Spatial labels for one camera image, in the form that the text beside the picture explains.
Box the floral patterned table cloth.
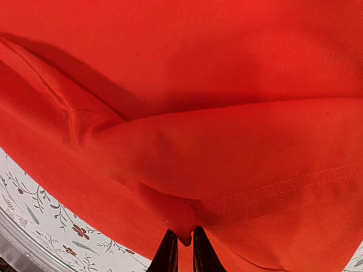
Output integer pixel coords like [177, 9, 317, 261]
[1, 151, 151, 271]

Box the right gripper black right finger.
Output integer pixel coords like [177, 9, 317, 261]
[193, 226, 224, 272]

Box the front aluminium rail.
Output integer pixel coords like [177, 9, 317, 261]
[1, 210, 74, 272]

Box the red garment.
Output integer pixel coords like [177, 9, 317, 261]
[1, 1, 362, 271]

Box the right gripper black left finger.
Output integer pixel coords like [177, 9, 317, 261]
[150, 229, 178, 272]

